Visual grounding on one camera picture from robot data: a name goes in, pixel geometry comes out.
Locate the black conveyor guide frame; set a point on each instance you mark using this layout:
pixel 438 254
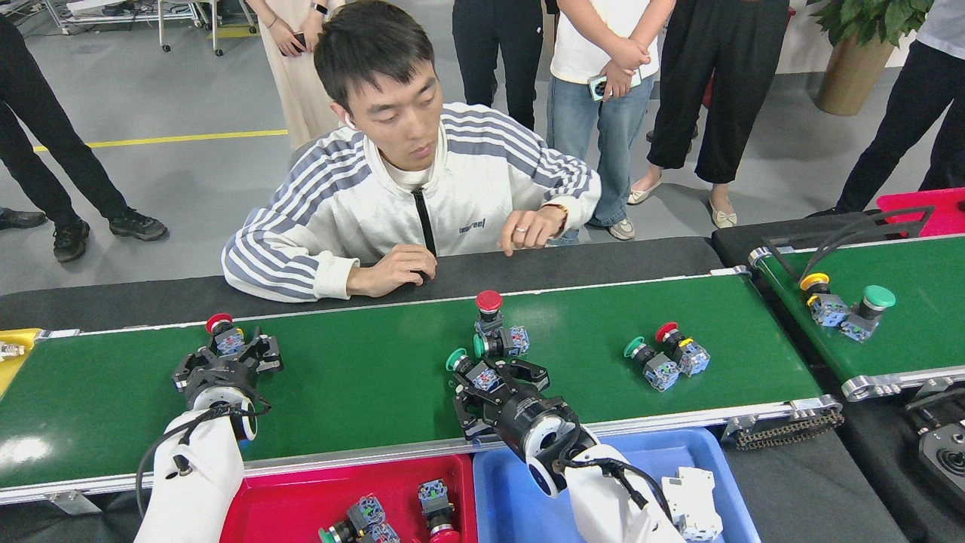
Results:
pixel 829 245

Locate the potted green plant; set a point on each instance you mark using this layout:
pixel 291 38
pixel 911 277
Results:
pixel 848 79

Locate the seated person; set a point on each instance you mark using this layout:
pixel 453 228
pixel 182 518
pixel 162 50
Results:
pixel 339 204

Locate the black table cover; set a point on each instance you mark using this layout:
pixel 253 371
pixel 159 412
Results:
pixel 151 302
pixel 735 241

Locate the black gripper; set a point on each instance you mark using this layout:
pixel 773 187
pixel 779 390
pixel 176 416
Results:
pixel 528 418
pixel 226 375

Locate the red plastic bin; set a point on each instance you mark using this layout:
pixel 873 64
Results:
pixel 950 207

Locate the smartphone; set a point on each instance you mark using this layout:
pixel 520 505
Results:
pixel 597 87

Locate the red plastic tray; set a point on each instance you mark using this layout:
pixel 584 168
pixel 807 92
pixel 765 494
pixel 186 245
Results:
pixel 301 498

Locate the long green conveyor belt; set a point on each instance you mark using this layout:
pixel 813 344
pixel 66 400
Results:
pixel 362 392

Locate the yellow plastic tray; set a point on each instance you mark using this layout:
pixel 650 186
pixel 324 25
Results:
pixel 6 369

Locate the white bulb with metal base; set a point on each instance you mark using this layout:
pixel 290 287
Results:
pixel 9 351

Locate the blue plastic tray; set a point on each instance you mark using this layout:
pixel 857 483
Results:
pixel 497 520

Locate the person's right hand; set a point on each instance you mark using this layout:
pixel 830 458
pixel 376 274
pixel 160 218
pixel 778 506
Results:
pixel 396 270
pixel 629 55

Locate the white circuit breaker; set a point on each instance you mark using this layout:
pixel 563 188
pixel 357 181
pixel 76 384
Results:
pixel 693 501

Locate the short green conveyor belt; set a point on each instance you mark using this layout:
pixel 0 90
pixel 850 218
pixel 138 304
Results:
pixel 920 332

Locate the wrist band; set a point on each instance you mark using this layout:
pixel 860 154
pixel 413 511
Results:
pixel 562 215

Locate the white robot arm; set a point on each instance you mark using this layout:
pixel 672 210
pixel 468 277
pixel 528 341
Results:
pixel 603 498
pixel 196 483

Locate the green push button switch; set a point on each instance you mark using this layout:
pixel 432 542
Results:
pixel 456 360
pixel 366 516
pixel 878 296
pixel 516 341
pixel 662 372

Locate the yellow push button switch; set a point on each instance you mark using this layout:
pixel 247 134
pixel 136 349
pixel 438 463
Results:
pixel 829 309

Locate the person's left hand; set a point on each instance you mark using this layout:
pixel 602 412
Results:
pixel 616 82
pixel 531 228

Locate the metal wheeled cart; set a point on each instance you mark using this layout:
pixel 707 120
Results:
pixel 113 9

